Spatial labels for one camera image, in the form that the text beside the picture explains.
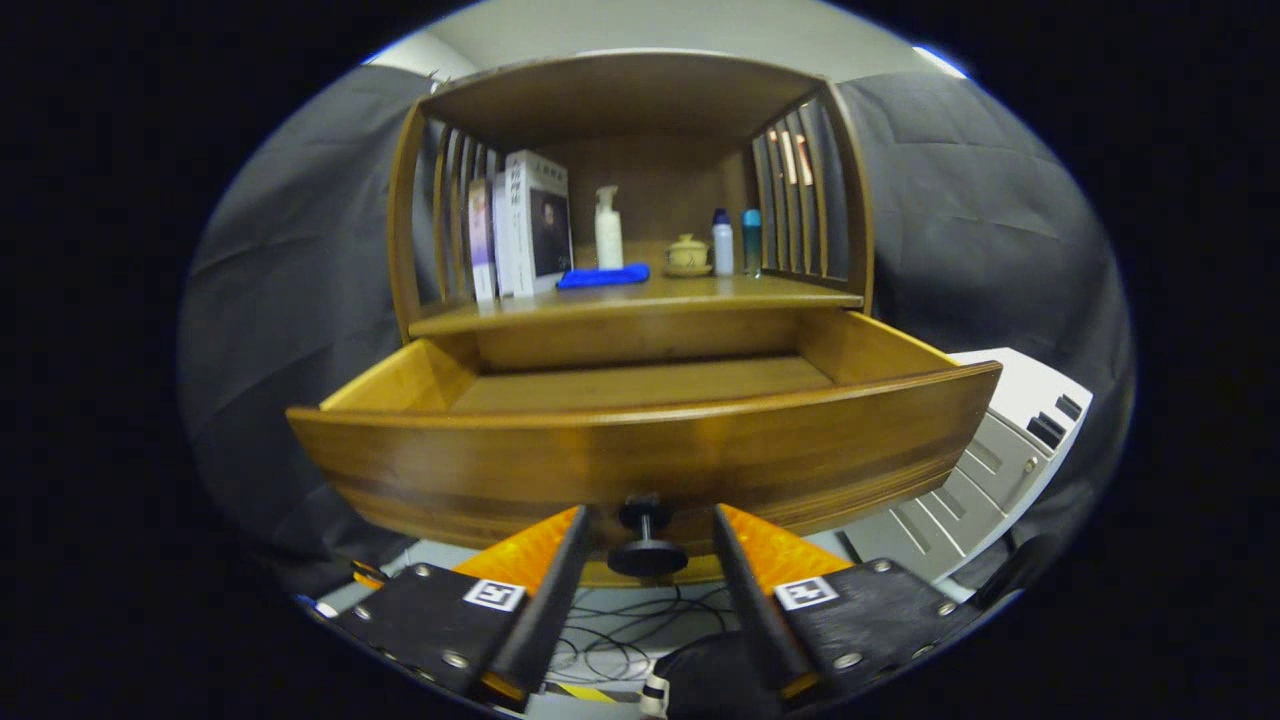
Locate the white pump bottle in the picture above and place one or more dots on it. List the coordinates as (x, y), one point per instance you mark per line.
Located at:
(608, 235)

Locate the yellow black striped tape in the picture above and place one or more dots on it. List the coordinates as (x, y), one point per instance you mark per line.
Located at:
(585, 692)

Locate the large white portrait book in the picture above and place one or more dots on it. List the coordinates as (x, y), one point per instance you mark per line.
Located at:
(545, 230)

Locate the clear bottle teal cap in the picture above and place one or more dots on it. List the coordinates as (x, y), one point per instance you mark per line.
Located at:
(751, 220)

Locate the wooden cabinet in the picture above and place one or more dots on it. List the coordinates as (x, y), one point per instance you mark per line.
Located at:
(620, 100)

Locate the blue folded cloth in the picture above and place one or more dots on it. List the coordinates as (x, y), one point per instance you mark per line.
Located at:
(600, 277)

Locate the black backdrop cloth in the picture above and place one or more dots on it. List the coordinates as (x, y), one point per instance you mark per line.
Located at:
(290, 260)

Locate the black drawer knob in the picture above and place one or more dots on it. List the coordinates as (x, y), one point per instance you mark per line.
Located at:
(647, 558)

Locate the yellow lidded teacup with saucer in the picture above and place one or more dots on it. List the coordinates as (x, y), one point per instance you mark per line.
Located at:
(687, 253)

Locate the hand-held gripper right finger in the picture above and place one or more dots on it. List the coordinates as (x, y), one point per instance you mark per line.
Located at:
(750, 610)

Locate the wooden drawer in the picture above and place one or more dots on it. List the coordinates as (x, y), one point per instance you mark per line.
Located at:
(640, 460)

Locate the purple book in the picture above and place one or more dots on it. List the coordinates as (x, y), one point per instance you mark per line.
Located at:
(481, 240)

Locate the white bottle dark blue cap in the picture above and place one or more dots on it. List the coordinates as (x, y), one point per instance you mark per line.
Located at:
(722, 250)

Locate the rectangular ceiling light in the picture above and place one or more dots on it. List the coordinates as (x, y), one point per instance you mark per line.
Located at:
(940, 62)

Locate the wooden countertop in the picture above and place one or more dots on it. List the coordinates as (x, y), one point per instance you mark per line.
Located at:
(690, 290)

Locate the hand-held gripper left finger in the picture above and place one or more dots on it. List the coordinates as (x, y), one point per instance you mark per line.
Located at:
(550, 610)

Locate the thin white book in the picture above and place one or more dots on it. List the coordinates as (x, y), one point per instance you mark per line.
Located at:
(502, 240)

